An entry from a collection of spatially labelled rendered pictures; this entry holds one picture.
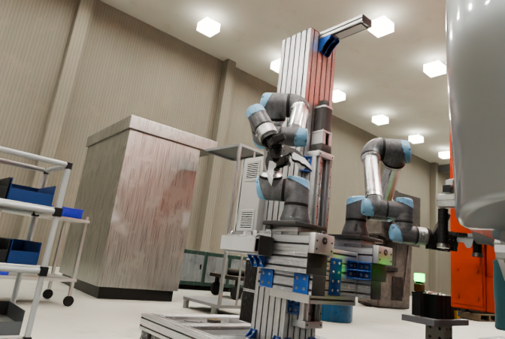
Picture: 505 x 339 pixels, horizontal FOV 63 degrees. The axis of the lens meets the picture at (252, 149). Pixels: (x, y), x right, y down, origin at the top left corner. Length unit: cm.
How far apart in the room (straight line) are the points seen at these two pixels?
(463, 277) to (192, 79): 1068
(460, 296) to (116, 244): 394
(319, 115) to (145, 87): 928
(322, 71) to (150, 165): 336
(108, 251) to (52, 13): 714
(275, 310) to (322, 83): 133
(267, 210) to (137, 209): 315
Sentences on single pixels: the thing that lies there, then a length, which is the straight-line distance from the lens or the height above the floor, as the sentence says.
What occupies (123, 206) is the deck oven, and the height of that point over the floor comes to 108.
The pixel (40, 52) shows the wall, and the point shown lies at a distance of 1073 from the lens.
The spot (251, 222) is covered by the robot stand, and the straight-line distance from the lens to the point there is 242.
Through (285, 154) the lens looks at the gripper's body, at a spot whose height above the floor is 99.
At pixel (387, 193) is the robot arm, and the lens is 234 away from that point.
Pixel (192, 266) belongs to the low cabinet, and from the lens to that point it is 782.
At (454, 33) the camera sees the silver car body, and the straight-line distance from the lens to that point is 97.
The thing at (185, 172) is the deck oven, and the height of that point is 168.
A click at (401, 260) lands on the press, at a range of 1008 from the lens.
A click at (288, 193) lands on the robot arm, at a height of 96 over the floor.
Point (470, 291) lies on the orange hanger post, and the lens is 232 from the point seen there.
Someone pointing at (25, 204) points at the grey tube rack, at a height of 75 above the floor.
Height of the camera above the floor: 62
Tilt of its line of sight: 15 degrees up
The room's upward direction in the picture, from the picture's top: 7 degrees clockwise
